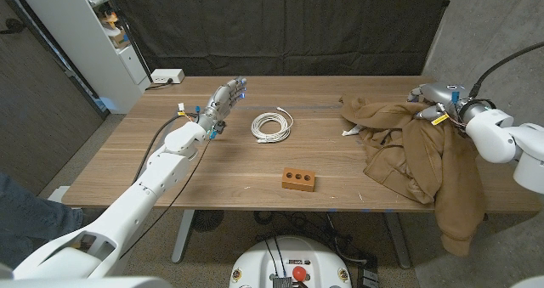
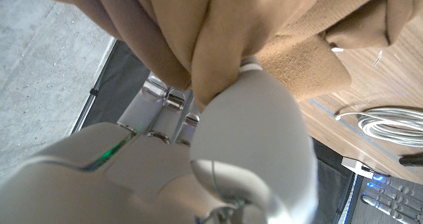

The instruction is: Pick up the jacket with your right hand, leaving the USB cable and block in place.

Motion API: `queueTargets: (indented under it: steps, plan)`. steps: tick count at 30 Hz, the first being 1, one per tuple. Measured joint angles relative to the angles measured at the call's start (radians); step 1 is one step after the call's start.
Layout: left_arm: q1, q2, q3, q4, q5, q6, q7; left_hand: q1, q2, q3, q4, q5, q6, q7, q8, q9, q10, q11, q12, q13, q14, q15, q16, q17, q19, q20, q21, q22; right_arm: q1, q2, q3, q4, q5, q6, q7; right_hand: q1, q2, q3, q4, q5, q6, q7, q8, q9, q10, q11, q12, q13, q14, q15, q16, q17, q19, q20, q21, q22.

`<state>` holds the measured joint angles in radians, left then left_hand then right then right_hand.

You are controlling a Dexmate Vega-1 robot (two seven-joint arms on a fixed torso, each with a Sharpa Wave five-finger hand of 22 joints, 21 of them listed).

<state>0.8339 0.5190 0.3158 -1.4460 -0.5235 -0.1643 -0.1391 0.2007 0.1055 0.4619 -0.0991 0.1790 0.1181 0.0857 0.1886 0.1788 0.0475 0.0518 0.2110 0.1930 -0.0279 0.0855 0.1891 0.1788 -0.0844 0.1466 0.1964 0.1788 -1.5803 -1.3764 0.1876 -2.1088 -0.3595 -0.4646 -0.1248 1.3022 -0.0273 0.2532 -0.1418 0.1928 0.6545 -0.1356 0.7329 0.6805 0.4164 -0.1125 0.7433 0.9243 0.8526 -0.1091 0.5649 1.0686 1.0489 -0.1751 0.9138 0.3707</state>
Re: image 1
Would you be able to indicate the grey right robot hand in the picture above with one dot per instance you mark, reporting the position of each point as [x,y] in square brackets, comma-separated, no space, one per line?
[444,94]

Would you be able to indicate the white robot torso base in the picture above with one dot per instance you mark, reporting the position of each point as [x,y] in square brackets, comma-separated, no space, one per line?
[255,262]

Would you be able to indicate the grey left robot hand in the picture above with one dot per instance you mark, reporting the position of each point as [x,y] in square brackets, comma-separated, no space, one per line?
[223,105]

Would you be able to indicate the black backdrop stand pole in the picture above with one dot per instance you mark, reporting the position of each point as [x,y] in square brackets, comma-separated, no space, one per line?
[129,37]

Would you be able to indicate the white power box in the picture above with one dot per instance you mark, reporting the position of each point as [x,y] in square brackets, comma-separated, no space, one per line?
[168,75]

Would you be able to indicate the person leg in jeans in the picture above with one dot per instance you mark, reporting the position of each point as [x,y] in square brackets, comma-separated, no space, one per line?
[25,220]

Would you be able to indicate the red emergency stop button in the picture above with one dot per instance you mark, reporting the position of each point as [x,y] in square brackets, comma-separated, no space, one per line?
[299,273]

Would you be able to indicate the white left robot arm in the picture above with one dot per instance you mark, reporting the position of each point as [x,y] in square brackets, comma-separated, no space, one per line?
[127,211]

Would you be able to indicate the tan jacket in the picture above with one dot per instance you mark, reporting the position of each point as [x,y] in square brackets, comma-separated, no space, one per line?
[425,152]

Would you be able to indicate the black round perforated disc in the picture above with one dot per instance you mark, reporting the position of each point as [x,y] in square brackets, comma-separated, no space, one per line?
[207,221]

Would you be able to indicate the brown block with three holes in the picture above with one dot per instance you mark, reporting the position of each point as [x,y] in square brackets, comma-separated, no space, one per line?
[298,184]

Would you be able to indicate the grey table leg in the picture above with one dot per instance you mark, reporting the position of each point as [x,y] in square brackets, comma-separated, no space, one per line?
[183,237]
[397,241]

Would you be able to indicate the cardboard box on shelf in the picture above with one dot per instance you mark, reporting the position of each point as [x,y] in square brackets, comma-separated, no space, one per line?
[119,39]

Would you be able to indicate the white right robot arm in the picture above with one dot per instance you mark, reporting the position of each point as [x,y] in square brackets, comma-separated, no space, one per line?
[493,135]

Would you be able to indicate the yellow toy on shelf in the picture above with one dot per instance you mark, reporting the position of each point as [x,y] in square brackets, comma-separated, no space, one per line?
[109,20]

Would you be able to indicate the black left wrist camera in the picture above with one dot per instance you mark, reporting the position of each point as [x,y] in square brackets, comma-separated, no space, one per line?
[219,128]

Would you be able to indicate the black backdrop curtain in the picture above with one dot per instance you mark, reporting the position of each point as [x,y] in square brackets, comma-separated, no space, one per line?
[276,24]

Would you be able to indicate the white shelf cabinet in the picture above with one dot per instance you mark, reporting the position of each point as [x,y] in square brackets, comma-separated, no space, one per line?
[85,46]

